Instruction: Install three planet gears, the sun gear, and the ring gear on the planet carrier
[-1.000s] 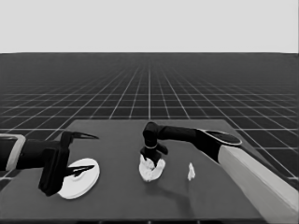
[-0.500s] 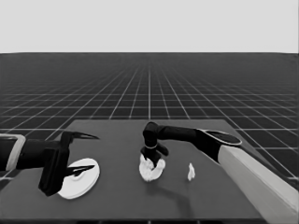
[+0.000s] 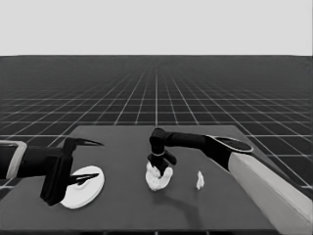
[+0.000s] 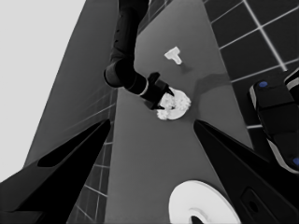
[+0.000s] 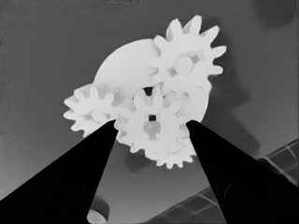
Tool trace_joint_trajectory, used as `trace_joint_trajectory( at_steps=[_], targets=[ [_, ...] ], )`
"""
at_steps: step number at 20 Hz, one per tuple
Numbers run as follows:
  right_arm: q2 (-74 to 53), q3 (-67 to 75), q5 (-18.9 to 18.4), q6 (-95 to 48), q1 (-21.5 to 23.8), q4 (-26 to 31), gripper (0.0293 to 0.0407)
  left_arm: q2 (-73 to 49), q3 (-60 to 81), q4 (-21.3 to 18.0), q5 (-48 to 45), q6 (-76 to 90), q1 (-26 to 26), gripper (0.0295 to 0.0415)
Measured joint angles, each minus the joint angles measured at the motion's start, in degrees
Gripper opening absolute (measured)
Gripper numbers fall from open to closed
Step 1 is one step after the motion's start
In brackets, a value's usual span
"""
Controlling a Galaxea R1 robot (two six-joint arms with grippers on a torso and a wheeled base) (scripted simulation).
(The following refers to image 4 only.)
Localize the dark robot body block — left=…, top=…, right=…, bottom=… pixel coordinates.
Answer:
left=248, top=66, right=299, bottom=175

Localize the large thick white disc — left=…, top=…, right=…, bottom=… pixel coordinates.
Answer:
left=168, top=180, right=242, bottom=224

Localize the small white T-shaped piece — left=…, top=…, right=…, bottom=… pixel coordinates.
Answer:
left=164, top=46, right=183, bottom=66

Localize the small white toothed gear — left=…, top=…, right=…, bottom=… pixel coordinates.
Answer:
left=161, top=92, right=178, bottom=112

